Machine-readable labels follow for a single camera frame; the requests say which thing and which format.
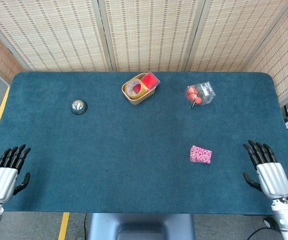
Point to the clear packing tape roll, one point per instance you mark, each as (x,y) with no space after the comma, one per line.
(129,88)

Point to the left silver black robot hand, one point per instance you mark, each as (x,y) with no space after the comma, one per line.
(2,182)

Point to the black caster wheel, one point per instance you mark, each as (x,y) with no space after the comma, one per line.
(269,222)

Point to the silver call bell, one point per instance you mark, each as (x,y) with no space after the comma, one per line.
(79,107)

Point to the pink patterned card stack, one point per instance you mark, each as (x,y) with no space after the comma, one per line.
(200,155)

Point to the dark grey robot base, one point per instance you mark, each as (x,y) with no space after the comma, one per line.
(141,225)

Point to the beige oval tray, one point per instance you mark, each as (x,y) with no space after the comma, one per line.
(136,100)

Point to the clear plastic cube box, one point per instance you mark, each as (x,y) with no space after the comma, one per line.
(206,92)

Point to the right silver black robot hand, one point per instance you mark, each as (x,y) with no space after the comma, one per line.
(272,178)

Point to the red box in clear case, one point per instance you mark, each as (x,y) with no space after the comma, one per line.
(150,80)

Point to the blue felt table mat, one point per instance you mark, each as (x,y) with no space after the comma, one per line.
(133,150)

